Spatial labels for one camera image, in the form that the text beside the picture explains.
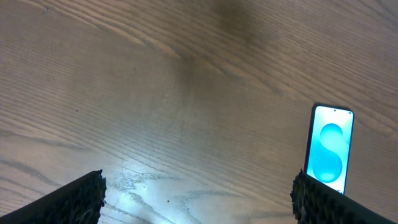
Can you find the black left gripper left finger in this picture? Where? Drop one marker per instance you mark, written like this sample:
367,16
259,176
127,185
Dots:
79,201

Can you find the blue Galaxy smartphone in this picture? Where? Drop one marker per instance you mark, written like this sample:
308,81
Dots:
329,145

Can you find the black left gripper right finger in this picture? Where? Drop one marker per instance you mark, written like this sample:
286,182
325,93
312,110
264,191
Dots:
315,203

